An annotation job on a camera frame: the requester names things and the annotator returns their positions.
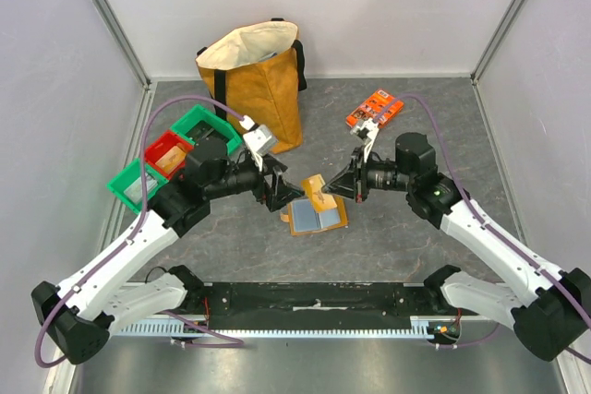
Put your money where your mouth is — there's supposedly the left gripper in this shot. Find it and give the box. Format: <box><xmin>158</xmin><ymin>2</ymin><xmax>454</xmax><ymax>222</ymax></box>
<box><xmin>206</xmin><ymin>153</ymin><xmax>304</xmax><ymax>212</ymax></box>

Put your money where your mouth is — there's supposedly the tan card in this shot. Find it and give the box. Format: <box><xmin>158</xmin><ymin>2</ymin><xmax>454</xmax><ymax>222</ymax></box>
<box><xmin>301</xmin><ymin>173</ymin><xmax>337</xmax><ymax>213</ymax></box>
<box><xmin>155</xmin><ymin>144</ymin><xmax>187</xmax><ymax>175</ymax></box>

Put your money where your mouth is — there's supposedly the yellow leather card holder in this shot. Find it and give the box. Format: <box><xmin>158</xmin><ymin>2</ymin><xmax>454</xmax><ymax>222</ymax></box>
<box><xmin>280</xmin><ymin>197</ymin><xmax>349</xmax><ymax>236</ymax></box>

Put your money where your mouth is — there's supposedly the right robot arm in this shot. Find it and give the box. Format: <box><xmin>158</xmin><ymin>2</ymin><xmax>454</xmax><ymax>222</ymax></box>
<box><xmin>323</xmin><ymin>132</ymin><xmax>590</xmax><ymax>362</ymax></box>

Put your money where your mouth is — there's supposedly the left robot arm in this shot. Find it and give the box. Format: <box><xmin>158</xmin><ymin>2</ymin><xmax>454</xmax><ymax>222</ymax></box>
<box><xmin>31</xmin><ymin>138</ymin><xmax>304</xmax><ymax>368</ymax></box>

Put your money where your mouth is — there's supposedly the black card in bin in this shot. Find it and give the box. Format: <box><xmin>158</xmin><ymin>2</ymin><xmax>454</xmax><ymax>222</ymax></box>
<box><xmin>187</xmin><ymin>120</ymin><xmax>229</xmax><ymax>144</ymax></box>

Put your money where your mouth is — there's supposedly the tan card in bin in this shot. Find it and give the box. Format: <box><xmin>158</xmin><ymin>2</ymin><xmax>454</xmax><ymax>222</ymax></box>
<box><xmin>155</xmin><ymin>144</ymin><xmax>187</xmax><ymax>175</ymax></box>

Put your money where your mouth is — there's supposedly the grey card in bin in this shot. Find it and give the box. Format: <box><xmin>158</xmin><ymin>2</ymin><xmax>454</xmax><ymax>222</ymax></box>
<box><xmin>124</xmin><ymin>173</ymin><xmax>158</xmax><ymax>204</ymax></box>

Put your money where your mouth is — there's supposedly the orange screw box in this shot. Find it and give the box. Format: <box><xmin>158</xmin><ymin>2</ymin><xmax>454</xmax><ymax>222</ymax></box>
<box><xmin>345</xmin><ymin>89</ymin><xmax>404</xmax><ymax>128</ymax></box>

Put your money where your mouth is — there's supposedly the green bin far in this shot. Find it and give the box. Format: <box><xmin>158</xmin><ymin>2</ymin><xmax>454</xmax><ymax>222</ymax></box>
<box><xmin>170</xmin><ymin>105</ymin><xmax>242</xmax><ymax>154</ymax></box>

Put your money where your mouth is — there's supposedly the green bin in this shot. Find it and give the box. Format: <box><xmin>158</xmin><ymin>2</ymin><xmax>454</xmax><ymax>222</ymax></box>
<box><xmin>106</xmin><ymin>159</ymin><xmax>167</xmax><ymax>214</ymax></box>
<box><xmin>170</xmin><ymin>105</ymin><xmax>242</xmax><ymax>154</ymax></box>

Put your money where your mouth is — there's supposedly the brown paper tote bag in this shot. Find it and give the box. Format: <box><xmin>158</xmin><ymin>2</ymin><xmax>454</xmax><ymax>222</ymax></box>
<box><xmin>195</xmin><ymin>18</ymin><xmax>308</xmax><ymax>153</ymax></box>

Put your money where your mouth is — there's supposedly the red bin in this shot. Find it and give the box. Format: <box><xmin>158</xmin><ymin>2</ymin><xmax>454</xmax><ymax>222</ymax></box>
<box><xmin>144</xmin><ymin>130</ymin><xmax>194</xmax><ymax>179</ymax></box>

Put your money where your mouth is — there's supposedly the green bin near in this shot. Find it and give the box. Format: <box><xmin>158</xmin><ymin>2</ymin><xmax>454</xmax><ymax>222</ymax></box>
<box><xmin>106</xmin><ymin>159</ymin><xmax>167</xmax><ymax>214</ymax></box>

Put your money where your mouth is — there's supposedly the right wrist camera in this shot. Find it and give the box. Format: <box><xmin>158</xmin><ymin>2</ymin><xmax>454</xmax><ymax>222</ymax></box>
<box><xmin>350</xmin><ymin>118</ymin><xmax>380</xmax><ymax>143</ymax></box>

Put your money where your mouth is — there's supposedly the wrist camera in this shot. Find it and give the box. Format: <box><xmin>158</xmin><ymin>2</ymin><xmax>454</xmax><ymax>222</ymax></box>
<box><xmin>240</xmin><ymin>115</ymin><xmax>278</xmax><ymax>156</ymax></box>
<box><xmin>350</xmin><ymin>118</ymin><xmax>380</xmax><ymax>143</ymax></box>

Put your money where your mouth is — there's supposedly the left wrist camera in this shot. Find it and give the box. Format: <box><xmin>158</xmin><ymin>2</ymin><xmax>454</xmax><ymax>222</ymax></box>
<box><xmin>240</xmin><ymin>115</ymin><xmax>278</xmax><ymax>156</ymax></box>

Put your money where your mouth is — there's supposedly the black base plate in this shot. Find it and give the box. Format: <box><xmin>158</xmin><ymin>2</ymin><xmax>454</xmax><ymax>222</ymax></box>
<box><xmin>177</xmin><ymin>282</ymin><xmax>471</xmax><ymax>317</ymax></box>

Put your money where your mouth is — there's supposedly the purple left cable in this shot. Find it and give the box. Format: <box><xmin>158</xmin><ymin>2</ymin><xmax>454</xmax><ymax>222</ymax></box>
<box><xmin>35</xmin><ymin>93</ymin><xmax>253</xmax><ymax>370</ymax></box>

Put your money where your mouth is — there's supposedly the slotted cable duct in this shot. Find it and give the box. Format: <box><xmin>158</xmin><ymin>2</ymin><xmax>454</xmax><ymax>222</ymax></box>
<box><xmin>116</xmin><ymin>317</ymin><xmax>434</xmax><ymax>340</ymax></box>

